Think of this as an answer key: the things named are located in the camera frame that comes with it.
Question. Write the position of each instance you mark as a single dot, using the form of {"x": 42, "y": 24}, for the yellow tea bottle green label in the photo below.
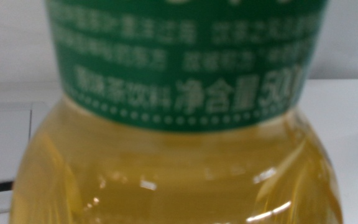
{"x": 179, "y": 93}

